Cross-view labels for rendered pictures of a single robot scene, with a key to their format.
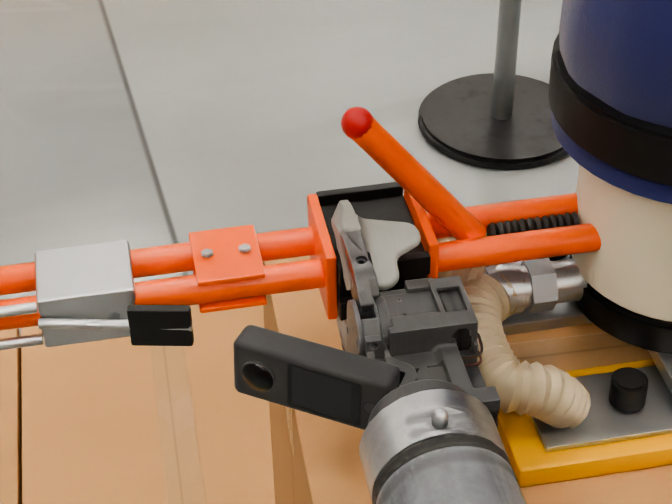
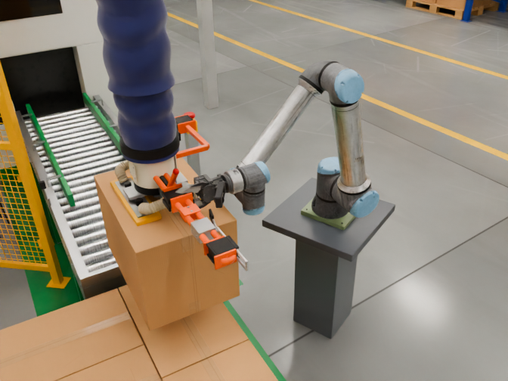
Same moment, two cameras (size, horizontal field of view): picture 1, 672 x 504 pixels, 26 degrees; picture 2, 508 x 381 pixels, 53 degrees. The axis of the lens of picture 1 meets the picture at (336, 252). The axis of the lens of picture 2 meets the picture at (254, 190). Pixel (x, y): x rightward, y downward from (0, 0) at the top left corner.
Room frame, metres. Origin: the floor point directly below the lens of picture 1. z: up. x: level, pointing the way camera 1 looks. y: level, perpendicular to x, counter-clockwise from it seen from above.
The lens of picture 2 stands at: (1.10, 1.54, 2.26)
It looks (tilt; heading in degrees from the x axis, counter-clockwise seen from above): 32 degrees down; 252
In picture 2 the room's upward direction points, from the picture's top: 1 degrees counter-clockwise
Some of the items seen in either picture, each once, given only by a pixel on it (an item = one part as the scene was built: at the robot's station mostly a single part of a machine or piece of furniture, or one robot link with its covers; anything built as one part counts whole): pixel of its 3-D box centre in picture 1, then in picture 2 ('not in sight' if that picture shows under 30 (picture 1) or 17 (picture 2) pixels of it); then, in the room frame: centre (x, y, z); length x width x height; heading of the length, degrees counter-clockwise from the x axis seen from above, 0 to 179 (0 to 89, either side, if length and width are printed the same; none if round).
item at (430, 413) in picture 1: (432, 453); (232, 181); (0.65, -0.06, 1.25); 0.09 x 0.05 x 0.10; 101
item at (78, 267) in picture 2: not in sight; (44, 184); (1.49, -1.64, 0.50); 2.31 x 0.05 x 0.19; 100
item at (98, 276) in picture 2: not in sight; (150, 258); (0.97, -0.55, 0.58); 0.70 x 0.03 x 0.06; 10
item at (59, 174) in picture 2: not in sight; (41, 147); (1.50, -2.00, 0.60); 1.60 x 0.11 x 0.09; 100
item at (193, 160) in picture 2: not in sight; (196, 192); (0.58, -1.20, 0.50); 0.07 x 0.07 x 1.00; 10
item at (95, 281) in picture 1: (87, 292); (203, 230); (0.83, 0.18, 1.23); 0.07 x 0.07 x 0.04; 11
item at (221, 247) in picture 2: not in sight; (220, 252); (0.81, 0.32, 1.24); 0.08 x 0.07 x 0.05; 101
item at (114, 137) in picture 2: not in sight; (115, 130); (0.97, -2.09, 0.60); 1.60 x 0.11 x 0.09; 100
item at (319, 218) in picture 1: (371, 249); (178, 197); (0.87, -0.03, 1.24); 0.10 x 0.08 x 0.06; 11
